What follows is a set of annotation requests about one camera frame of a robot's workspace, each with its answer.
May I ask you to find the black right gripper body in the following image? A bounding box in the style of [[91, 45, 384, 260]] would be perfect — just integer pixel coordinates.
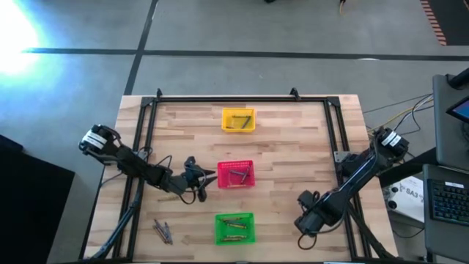
[[294, 189, 347, 236]]

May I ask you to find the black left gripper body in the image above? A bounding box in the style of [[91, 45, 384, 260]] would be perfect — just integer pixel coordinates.
[[169, 155, 202, 195]]

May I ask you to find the red plastic basket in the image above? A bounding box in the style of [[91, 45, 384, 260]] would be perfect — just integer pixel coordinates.
[[216, 159, 256, 190]]

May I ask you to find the green plastic basket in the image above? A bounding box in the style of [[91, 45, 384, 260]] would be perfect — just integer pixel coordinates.
[[213, 212, 256, 247]]

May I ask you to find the yellow plastic basket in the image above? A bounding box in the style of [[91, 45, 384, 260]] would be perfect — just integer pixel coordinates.
[[221, 107, 256, 133]]

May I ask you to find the white equipment box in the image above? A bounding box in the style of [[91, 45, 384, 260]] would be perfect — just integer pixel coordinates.
[[383, 175, 426, 224]]

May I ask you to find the grey keyboard tray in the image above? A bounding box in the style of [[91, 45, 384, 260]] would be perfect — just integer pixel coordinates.
[[422, 164, 469, 263]]

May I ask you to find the backlit keyboard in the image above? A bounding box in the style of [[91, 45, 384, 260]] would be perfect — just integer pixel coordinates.
[[427, 179, 469, 227]]

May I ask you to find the grey operator desk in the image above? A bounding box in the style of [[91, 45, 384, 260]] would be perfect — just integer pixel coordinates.
[[432, 73, 469, 172]]

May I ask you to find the dark floor mat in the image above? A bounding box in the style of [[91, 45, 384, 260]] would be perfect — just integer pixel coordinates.
[[0, 133, 76, 264]]

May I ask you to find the computer monitor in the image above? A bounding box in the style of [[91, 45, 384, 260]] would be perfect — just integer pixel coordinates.
[[446, 95, 469, 125]]

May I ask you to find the black monitor pole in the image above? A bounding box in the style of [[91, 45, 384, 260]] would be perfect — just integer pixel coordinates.
[[448, 67, 469, 91]]

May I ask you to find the orange striped floor mat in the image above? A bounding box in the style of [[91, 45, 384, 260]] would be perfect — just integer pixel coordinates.
[[420, 0, 469, 47]]

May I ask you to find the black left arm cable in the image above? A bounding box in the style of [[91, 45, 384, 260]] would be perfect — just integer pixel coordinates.
[[144, 145, 210, 205]]

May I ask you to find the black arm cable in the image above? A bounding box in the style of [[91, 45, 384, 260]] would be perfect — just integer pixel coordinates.
[[144, 145, 210, 205], [297, 232, 319, 252]]

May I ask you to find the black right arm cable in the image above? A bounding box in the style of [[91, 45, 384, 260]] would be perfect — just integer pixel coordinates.
[[297, 232, 319, 252]]

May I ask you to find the black aluminium table frame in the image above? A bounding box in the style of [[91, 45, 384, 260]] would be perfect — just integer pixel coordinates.
[[78, 87, 399, 263]]

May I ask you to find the yellow floor cable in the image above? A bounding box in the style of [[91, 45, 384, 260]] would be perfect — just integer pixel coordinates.
[[368, 105, 434, 133]]

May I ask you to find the black floor cable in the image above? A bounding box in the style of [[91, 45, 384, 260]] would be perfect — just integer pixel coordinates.
[[362, 93, 434, 114]]

